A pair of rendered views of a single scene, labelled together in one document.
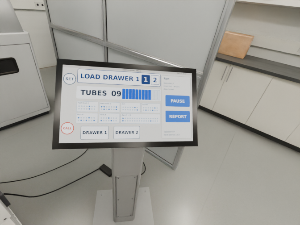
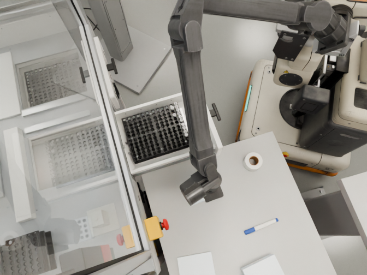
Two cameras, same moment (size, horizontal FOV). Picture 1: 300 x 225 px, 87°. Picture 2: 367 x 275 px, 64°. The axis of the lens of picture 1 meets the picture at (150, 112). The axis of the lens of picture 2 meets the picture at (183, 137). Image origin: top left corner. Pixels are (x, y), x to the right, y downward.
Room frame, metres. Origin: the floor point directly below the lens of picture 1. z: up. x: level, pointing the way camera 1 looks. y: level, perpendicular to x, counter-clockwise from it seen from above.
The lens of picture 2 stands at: (-0.68, 0.73, 1.93)
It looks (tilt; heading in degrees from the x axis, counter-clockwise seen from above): 72 degrees down; 313
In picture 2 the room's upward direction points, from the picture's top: straight up
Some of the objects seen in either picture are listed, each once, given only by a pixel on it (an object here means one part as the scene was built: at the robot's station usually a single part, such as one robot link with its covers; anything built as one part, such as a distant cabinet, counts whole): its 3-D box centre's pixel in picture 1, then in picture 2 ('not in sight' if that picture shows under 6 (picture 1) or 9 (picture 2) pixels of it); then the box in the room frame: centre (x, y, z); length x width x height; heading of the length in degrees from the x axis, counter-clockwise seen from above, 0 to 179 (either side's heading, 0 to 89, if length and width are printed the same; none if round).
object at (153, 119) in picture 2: not in sight; (157, 133); (-0.36, 0.53, 0.87); 0.22 x 0.18 x 0.06; 61
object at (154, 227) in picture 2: not in sight; (154, 227); (-0.60, 0.78, 0.88); 0.07 x 0.05 x 0.07; 151
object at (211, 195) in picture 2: not in sight; (209, 184); (-0.64, 0.55, 0.96); 0.10 x 0.07 x 0.07; 153
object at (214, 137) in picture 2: not in sight; (206, 118); (-0.45, 0.36, 0.87); 0.29 x 0.02 x 0.11; 151
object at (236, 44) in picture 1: (234, 44); not in sight; (2.59, -1.09, 1.04); 0.41 x 0.32 x 0.28; 58
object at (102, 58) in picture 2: not in sight; (106, 72); (-0.02, 0.48, 0.87); 0.29 x 0.02 x 0.11; 151
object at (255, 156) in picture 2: not in sight; (252, 161); (-0.70, 0.34, 0.78); 0.07 x 0.07 x 0.04
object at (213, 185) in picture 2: not in sight; (209, 181); (-0.64, 0.56, 1.02); 0.07 x 0.06 x 0.07; 76
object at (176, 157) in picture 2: not in sight; (154, 135); (-0.35, 0.54, 0.86); 0.40 x 0.26 x 0.06; 61
